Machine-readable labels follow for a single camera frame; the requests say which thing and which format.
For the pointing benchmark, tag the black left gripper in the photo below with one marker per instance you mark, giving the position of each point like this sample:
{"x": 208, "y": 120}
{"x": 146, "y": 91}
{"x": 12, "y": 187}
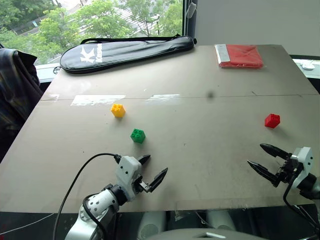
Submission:
{"x": 143, "y": 186}

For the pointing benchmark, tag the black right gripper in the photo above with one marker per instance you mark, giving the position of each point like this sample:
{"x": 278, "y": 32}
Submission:
{"x": 287, "y": 172}

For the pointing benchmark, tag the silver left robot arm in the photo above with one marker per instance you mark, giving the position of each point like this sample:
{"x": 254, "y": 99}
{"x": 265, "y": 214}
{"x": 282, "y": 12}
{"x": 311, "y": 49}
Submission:
{"x": 100, "y": 207}

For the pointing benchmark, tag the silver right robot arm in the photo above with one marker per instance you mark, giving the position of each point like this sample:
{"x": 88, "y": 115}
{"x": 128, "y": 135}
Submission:
{"x": 313, "y": 185}

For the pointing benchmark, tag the green toy brick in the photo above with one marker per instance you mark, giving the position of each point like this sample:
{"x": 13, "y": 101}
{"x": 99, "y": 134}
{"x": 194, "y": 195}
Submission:
{"x": 137, "y": 136}

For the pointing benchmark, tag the red toy brick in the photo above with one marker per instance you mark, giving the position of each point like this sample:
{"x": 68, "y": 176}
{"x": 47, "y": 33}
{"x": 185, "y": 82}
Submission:
{"x": 272, "y": 121}

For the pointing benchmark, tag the yellow toy brick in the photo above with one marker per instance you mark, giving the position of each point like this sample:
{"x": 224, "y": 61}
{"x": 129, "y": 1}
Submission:
{"x": 118, "y": 110}

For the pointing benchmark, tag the grey rounded robot torso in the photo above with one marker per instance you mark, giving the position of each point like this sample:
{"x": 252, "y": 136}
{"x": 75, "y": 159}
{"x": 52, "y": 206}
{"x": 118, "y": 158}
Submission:
{"x": 207, "y": 235}

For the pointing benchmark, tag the small white round device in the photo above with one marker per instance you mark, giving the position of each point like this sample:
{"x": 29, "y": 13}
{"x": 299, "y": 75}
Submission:
{"x": 308, "y": 66}

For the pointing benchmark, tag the red cloth in plastic wrap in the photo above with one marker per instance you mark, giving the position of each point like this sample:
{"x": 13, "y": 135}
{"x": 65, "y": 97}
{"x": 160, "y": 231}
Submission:
{"x": 243, "y": 56}

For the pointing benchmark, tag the black racket bag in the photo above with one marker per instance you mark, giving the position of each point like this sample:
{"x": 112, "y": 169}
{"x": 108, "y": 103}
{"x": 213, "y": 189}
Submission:
{"x": 125, "y": 53}

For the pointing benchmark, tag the dark plaid jacket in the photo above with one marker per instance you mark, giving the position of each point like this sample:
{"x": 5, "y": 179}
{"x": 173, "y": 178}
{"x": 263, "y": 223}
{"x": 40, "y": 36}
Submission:
{"x": 15, "y": 100}

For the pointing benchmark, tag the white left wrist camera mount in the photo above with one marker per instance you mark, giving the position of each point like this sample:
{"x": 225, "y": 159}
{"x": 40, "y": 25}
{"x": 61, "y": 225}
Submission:
{"x": 128, "y": 172}

